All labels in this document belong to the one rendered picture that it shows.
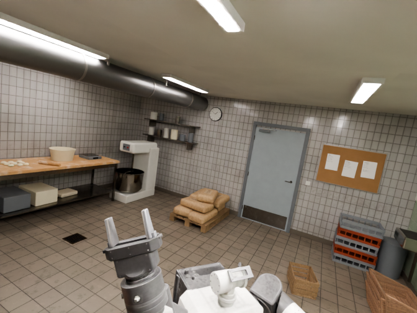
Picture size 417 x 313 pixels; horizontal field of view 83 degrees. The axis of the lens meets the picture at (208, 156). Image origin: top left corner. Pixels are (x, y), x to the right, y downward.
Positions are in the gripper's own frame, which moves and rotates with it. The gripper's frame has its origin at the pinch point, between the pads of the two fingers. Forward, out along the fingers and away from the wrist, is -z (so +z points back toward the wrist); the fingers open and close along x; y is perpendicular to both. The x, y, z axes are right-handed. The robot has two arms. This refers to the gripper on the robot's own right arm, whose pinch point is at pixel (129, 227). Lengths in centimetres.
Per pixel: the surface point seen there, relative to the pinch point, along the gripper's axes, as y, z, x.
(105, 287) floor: -209, 104, -134
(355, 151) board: -388, 42, 267
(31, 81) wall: -345, -210, -258
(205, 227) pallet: -378, 112, -31
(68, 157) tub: -374, -72, -245
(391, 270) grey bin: -329, 228, 244
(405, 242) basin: -269, 159, 235
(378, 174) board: -376, 88, 289
